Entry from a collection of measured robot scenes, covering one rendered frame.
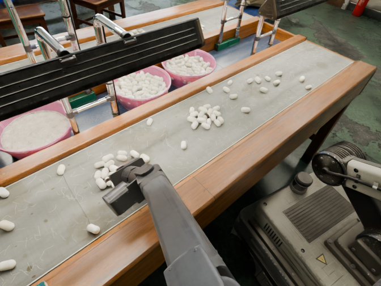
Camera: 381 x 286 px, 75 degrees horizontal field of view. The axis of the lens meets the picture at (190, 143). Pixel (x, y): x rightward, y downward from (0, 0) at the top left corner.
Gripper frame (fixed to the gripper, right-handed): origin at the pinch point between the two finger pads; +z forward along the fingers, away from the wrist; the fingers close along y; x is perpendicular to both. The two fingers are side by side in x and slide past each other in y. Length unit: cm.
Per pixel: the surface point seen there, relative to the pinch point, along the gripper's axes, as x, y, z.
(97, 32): -39.0, -11.6, -3.7
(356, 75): 14, -120, -17
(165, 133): -3.0, -22.0, 5.5
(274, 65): -6, -97, 9
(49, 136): -18.6, 10.1, 24.6
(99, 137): -11.6, -2.1, 12.7
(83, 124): -17.6, -3.2, 31.7
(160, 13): -61, -84, 67
